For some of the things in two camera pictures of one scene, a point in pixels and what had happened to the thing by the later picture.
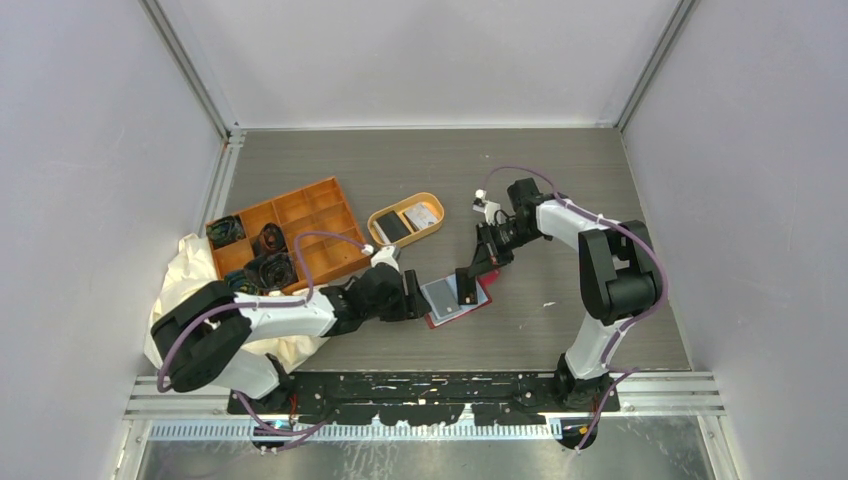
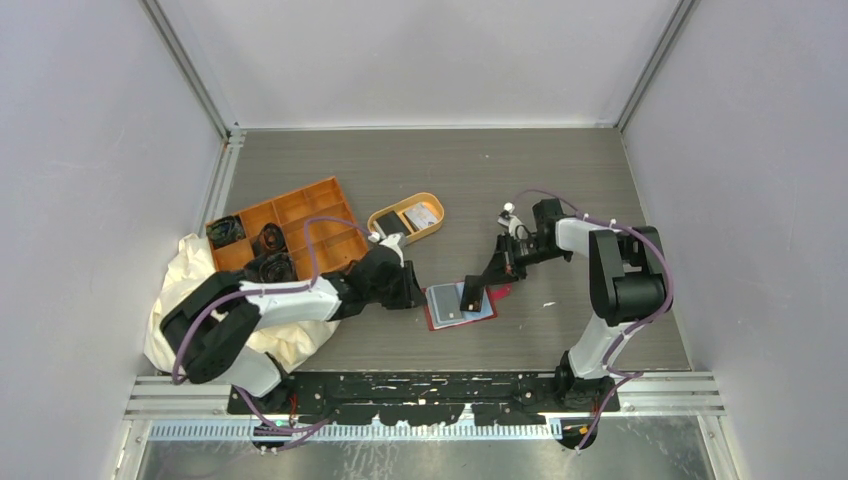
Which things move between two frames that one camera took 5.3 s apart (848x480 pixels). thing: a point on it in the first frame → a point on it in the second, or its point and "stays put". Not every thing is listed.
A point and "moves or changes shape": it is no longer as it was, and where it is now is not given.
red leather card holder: x=442 y=298 moves or changes shape
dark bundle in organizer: x=225 y=229 stays put
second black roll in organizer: x=271 y=272 stays put
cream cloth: x=190 y=261 stays put
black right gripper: x=488 y=255 → x=499 y=269
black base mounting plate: x=429 y=397 stays put
